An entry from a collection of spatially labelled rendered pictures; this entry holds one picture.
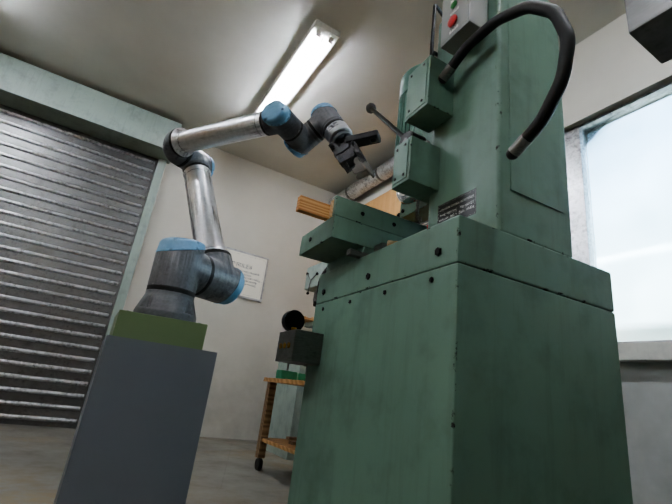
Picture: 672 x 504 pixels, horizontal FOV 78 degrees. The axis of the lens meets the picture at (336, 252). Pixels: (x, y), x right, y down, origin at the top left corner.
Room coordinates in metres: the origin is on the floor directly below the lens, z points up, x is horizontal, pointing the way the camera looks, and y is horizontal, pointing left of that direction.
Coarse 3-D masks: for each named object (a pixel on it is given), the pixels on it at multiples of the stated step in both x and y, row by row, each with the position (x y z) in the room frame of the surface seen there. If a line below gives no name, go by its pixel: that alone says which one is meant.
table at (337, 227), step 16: (320, 224) 1.03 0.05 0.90; (336, 224) 0.96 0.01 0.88; (352, 224) 0.98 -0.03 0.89; (304, 240) 1.12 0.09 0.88; (320, 240) 1.02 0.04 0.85; (336, 240) 0.98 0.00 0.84; (352, 240) 0.98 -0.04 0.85; (368, 240) 1.00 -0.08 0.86; (384, 240) 1.02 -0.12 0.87; (304, 256) 1.15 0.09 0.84; (320, 256) 1.13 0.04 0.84; (336, 256) 1.11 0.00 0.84
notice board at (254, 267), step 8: (232, 248) 3.89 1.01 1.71; (232, 256) 3.90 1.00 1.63; (240, 256) 3.94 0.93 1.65; (248, 256) 3.97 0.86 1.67; (256, 256) 4.01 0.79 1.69; (240, 264) 3.94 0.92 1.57; (248, 264) 3.98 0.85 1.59; (256, 264) 4.02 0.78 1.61; (264, 264) 4.06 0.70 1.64; (248, 272) 3.99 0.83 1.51; (256, 272) 4.03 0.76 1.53; (264, 272) 4.06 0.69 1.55; (248, 280) 4.00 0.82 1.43; (256, 280) 4.03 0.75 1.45; (264, 280) 4.07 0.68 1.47; (248, 288) 4.00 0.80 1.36; (256, 288) 4.04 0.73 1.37; (240, 296) 3.97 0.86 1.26; (248, 296) 4.01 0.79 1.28; (256, 296) 4.05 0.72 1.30
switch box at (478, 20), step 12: (444, 0) 0.80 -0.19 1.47; (468, 0) 0.72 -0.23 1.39; (480, 0) 0.73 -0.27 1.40; (444, 12) 0.80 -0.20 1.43; (456, 12) 0.76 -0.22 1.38; (468, 12) 0.72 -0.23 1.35; (480, 12) 0.73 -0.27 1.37; (444, 24) 0.79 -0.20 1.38; (456, 24) 0.75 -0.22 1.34; (468, 24) 0.73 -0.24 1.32; (480, 24) 0.73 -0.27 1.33; (444, 36) 0.79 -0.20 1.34; (456, 36) 0.77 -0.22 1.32; (468, 36) 0.76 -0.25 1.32; (444, 48) 0.81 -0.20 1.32; (456, 48) 0.80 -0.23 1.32
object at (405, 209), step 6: (402, 204) 1.14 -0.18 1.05; (408, 204) 1.11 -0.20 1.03; (414, 204) 1.09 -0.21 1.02; (420, 204) 1.06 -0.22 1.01; (426, 204) 1.04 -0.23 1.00; (402, 210) 1.13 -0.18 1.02; (408, 210) 1.11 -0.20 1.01; (414, 210) 1.09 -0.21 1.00; (420, 210) 1.08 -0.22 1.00; (426, 210) 1.07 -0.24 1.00; (402, 216) 1.14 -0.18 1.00; (408, 216) 1.13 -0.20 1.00; (414, 216) 1.12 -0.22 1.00; (420, 216) 1.12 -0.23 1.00; (426, 216) 1.11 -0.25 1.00; (420, 222) 1.12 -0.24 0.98
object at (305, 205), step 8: (304, 200) 0.96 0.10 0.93; (312, 200) 0.97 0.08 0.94; (296, 208) 0.97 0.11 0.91; (304, 208) 0.96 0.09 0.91; (312, 208) 0.97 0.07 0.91; (320, 208) 0.98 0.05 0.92; (328, 208) 0.99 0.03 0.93; (312, 216) 0.99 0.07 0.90; (320, 216) 0.98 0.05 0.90; (328, 216) 0.99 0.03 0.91
